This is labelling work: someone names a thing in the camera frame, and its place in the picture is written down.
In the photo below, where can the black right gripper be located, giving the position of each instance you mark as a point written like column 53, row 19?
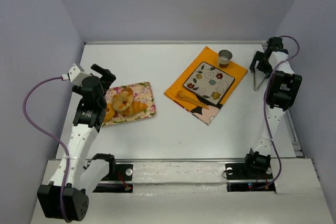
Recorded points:
column 260, row 64

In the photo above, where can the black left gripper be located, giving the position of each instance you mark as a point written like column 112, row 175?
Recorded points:
column 105, row 74

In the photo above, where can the metal tongs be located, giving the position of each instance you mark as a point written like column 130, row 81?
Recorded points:
column 257, row 85

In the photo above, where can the round bagel bread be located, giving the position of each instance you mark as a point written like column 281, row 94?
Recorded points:
column 122, row 101

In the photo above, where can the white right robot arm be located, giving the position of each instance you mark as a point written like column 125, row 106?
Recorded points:
column 280, row 94

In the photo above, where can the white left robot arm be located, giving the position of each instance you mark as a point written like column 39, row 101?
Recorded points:
column 66, row 196

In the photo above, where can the brown small pastry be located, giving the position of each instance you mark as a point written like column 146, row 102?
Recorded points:
column 128, row 90

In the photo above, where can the small metal cup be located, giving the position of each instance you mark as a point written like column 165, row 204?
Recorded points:
column 224, row 58

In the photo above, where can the small yellow donut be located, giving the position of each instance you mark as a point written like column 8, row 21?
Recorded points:
column 110, row 112

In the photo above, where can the floral rectangular tray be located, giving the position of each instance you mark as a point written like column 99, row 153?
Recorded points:
column 144, row 99

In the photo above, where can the golden croissant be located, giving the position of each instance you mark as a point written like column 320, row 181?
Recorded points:
column 135, row 108

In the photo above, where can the orange cloth napkin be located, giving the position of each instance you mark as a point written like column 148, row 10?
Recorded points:
column 206, row 116

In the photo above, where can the square floral ceramic plate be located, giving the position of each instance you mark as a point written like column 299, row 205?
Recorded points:
column 208, row 83

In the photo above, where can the wooden spoon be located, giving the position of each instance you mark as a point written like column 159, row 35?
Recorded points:
column 184, row 96

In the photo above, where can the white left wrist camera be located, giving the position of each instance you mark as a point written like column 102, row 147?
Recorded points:
column 75, row 75

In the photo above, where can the aluminium front rail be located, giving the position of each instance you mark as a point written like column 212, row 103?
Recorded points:
column 230, row 160

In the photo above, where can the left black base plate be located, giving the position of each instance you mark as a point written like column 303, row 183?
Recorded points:
column 118, row 180

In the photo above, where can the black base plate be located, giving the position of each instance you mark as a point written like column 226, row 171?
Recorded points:
column 241, row 180
column 118, row 180

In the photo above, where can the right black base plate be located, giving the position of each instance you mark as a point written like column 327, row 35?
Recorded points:
column 241, row 180

